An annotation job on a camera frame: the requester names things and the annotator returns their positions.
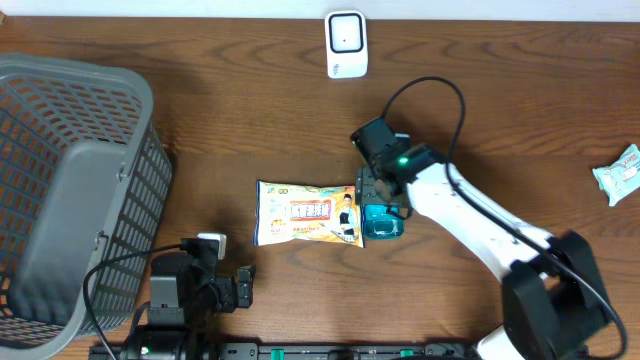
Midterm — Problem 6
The teal mouthwash bottle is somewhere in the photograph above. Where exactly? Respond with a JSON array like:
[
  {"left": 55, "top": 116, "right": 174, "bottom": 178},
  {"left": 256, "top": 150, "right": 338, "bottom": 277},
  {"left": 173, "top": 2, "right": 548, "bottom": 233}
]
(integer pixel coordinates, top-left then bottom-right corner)
[{"left": 361, "top": 204, "right": 404, "bottom": 240}]

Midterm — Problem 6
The wet wipes pack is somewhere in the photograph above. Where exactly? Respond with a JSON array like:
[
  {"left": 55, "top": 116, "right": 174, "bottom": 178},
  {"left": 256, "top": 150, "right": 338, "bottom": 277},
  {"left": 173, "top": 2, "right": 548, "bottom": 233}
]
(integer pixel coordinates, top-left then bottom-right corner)
[{"left": 254, "top": 181, "right": 365, "bottom": 248}]

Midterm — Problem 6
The mint green wipes packet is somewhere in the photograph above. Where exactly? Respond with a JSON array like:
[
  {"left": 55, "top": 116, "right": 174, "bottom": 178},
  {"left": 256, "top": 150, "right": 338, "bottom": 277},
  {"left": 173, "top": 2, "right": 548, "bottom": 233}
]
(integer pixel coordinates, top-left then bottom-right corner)
[{"left": 592, "top": 144, "right": 639, "bottom": 207}]

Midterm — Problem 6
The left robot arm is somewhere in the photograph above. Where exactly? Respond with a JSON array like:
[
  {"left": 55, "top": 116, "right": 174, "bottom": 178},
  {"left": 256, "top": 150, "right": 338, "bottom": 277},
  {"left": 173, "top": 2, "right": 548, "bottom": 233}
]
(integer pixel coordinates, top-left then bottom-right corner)
[{"left": 119, "top": 252, "right": 256, "bottom": 360}]

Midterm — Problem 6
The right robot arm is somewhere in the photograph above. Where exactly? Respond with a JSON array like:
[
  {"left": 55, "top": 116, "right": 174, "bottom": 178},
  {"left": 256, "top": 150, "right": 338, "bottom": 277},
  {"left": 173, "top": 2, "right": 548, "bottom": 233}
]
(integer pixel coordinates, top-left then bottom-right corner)
[{"left": 351, "top": 118, "right": 613, "bottom": 359}]

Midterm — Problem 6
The white barcode scanner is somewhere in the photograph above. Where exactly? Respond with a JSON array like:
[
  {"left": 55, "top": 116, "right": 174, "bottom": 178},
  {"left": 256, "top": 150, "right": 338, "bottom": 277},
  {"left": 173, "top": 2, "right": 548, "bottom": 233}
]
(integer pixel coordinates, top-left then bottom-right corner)
[{"left": 324, "top": 10, "right": 369, "bottom": 79}]

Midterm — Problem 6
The grey plastic basket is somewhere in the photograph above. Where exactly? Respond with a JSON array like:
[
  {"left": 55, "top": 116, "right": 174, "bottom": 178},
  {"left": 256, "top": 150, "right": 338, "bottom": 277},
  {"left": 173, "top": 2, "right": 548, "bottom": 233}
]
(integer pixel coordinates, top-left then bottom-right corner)
[{"left": 1, "top": 53, "right": 173, "bottom": 359}]

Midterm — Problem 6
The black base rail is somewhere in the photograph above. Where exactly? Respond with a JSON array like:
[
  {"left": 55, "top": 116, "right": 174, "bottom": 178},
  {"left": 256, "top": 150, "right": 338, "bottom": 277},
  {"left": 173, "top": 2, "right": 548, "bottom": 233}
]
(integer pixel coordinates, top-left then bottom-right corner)
[{"left": 112, "top": 343, "right": 480, "bottom": 360}]

